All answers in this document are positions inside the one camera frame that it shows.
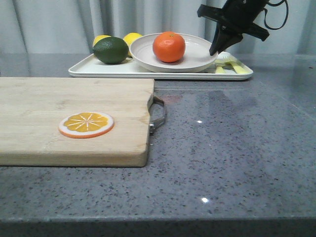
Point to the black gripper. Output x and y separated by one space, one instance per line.
234 19

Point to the beige round plate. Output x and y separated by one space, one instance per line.
195 59

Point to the orange tangerine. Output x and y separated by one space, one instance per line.
169 47

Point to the white bear-print tray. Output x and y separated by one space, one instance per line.
91 67

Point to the yellow plastic knife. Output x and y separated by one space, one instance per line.
220 69

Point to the yellow plastic fork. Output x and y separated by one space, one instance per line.
230 61

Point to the right yellow lemon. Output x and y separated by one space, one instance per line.
131 37

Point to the yellow lemon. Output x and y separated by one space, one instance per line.
98 38
131 37

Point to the green lime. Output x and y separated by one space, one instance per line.
111 50

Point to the left yellow lemon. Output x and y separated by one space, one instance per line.
98 38

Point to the orange slice toy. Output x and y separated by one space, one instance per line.
86 125

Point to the wooden cutting board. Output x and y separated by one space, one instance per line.
32 108

